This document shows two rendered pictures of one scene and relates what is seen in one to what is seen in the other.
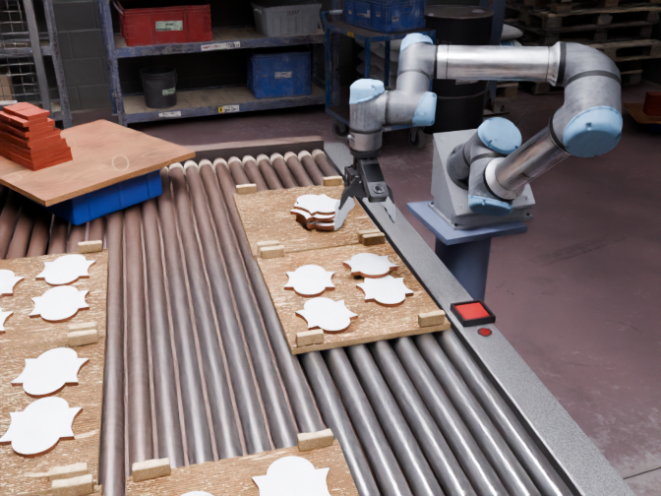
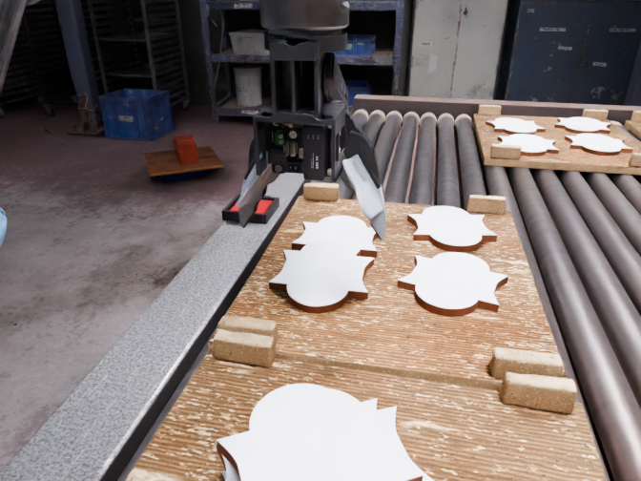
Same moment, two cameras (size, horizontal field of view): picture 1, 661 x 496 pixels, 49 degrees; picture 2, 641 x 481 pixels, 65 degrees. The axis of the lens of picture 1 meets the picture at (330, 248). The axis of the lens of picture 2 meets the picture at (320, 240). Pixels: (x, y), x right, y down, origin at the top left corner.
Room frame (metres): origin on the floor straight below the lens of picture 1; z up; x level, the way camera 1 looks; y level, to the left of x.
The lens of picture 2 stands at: (2.01, 0.14, 1.27)
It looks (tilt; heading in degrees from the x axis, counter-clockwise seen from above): 27 degrees down; 207
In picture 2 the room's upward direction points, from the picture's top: straight up
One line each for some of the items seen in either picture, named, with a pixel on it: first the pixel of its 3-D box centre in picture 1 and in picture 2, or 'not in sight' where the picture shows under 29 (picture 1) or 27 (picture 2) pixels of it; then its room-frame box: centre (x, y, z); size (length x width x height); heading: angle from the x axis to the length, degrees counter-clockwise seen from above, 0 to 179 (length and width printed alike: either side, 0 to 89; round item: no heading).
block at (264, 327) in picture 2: (373, 239); (247, 331); (1.67, -0.11, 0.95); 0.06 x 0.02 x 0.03; 105
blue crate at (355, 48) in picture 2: not in sight; (347, 45); (-2.75, -1.94, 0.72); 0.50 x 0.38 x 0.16; 102
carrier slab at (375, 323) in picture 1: (345, 290); (392, 267); (1.45, -0.04, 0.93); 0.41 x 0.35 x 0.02; 15
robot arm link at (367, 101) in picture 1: (367, 105); not in sight; (1.60, -0.08, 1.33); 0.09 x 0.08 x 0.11; 81
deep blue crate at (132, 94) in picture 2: not in sight; (137, 114); (-1.40, -3.42, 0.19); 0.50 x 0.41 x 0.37; 103
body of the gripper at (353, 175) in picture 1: (363, 170); (304, 105); (1.60, -0.08, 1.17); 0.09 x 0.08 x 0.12; 15
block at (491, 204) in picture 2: (310, 338); (485, 203); (1.22, 0.04, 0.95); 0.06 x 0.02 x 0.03; 105
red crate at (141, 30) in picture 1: (164, 21); not in sight; (5.80, 1.29, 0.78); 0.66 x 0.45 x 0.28; 110
